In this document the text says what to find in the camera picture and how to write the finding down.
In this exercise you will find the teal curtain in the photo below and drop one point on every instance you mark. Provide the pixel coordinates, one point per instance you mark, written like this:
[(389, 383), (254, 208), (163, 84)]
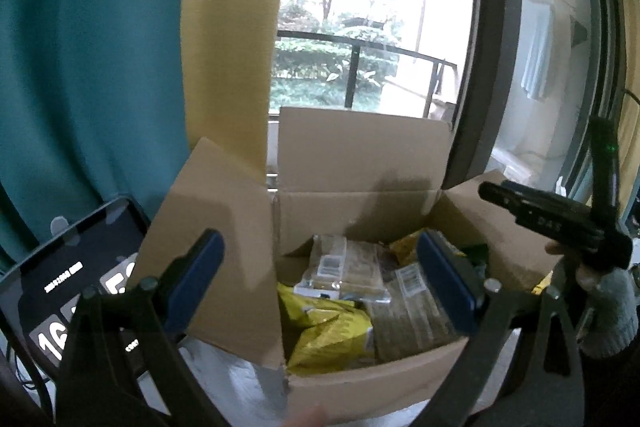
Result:
[(90, 57)]

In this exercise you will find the yellow curtain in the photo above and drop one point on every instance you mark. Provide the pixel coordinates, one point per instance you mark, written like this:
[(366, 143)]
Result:
[(631, 32), (235, 32)]

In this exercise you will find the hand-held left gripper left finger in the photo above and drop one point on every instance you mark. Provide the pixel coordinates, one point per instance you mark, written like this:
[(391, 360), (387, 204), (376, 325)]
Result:
[(200, 267)]

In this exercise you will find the yellow tissue packet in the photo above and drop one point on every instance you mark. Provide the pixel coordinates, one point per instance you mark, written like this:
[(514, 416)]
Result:
[(542, 286)]

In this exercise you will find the clear pale biscuit packet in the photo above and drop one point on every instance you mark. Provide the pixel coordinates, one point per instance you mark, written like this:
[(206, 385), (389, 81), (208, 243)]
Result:
[(345, 267)]

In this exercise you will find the olive packet with white label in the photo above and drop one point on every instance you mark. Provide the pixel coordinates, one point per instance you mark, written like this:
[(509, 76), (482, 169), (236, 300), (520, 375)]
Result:
[(410, 322)]

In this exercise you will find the yellow packet with barcode label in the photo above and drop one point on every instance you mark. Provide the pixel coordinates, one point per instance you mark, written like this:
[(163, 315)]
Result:
[(295, 307)]

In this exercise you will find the black balcony railing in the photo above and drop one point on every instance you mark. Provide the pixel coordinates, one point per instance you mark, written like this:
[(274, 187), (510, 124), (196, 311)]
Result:
[(354, 72)]

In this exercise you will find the black window frame post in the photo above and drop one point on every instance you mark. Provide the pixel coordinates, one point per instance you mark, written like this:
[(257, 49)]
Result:
[(492, 32), (600, 32)]

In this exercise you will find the brown cardboard box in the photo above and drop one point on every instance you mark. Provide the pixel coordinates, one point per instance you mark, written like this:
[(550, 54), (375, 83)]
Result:
[(360, 157)]

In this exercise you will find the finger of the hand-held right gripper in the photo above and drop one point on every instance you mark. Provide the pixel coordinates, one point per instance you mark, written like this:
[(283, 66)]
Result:
[(530, 204)]

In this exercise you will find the person's right hand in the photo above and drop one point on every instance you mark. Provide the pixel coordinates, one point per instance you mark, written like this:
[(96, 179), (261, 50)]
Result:
[(610, 312)]

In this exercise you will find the black tablet with clock display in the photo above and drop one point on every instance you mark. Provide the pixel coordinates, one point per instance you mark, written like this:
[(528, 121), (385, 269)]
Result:
[(75, 267)]

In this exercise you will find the person's left hand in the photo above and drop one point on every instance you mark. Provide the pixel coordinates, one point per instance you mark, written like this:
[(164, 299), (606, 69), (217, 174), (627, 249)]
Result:
[(307, 417)]

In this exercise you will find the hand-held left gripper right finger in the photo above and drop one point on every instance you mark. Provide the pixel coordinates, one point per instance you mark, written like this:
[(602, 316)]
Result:
[(447, 282)]

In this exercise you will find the plain yellow snack packet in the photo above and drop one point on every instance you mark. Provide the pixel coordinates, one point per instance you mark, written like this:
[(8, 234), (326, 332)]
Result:
[(335, 347)]

